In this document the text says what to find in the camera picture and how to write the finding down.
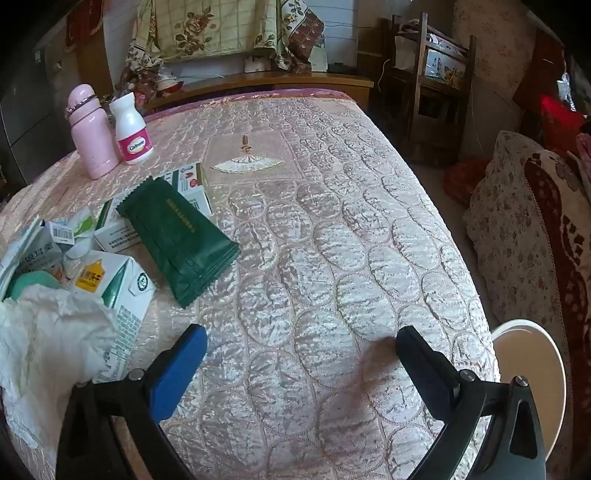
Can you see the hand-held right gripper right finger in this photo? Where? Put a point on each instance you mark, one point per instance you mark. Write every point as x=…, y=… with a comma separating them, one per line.
x=415, y=355

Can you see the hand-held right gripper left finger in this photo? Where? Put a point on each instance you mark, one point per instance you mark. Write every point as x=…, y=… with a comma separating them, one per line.
x=178, y=369

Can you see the white green milk carton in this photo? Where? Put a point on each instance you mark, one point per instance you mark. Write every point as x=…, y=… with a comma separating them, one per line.
x=124, y=295

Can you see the white plastic bucket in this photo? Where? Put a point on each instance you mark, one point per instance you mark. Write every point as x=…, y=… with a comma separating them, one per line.
x=531, y=350

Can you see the dark green foil packet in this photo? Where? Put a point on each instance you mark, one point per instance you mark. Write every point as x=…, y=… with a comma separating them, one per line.
x=180, y=240

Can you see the white tissue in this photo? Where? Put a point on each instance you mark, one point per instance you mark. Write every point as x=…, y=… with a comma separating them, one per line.
x=46, y=341

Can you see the white green box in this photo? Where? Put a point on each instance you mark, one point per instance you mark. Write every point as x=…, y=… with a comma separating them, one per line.
x=64, y=230

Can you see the long white medicine box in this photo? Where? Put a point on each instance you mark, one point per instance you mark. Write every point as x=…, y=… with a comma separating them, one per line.
x=191, y=184

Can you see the grey printed powder packet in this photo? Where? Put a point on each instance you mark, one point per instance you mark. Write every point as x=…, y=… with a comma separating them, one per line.
x=27, y=258

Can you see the floral covered sofa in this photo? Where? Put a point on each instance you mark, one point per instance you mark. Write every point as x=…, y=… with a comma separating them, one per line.
x=498, y=221

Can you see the pink quilted table cover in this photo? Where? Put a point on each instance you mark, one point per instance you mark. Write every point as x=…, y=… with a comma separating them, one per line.
x=323, y=207

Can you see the red plastic bag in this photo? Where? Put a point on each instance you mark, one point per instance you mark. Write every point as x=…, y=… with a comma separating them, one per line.
x=464, y=182

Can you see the red patterned sofa throw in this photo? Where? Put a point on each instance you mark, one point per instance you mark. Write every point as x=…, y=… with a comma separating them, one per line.
x=568, y=258

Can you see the white pill bottle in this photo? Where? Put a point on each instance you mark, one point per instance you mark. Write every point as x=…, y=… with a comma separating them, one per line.
x=131, y=134

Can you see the dark wooden chair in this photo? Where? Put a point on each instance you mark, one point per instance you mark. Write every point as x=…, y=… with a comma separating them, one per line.
x=425, y=115

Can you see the pink bottle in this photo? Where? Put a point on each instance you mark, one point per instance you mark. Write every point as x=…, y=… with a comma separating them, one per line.
x=92, y=134

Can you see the pink floral clothing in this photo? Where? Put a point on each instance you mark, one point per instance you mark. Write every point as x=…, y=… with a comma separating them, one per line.
x=584, y=150

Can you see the bright red pillow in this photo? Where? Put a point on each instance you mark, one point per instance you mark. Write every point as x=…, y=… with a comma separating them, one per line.
x=558, y=120

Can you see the white floral printed box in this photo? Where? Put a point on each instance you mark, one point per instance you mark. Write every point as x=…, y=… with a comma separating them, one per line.
x=443, y=67

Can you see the grey metal cabinet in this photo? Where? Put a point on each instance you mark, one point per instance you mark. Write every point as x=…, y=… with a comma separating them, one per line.
x=27, y=115

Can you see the black set-top box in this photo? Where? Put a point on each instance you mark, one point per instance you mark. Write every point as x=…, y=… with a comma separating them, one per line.
x=342, y=67

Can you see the white hanging plastic bag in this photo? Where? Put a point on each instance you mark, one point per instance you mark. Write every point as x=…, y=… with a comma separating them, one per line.
x=565, y=92

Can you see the dark red hanging cloth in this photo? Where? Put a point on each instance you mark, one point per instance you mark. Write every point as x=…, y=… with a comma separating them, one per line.
x=540, y=69

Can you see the floral covered tall appliance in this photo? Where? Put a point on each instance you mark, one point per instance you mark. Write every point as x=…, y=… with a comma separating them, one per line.
x=489, y=46

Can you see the floral checked cloth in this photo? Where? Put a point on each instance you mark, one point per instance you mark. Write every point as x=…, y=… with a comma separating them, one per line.
x=207, y=32

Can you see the red wall banner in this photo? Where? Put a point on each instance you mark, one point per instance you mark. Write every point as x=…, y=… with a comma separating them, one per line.
x=83, y=23

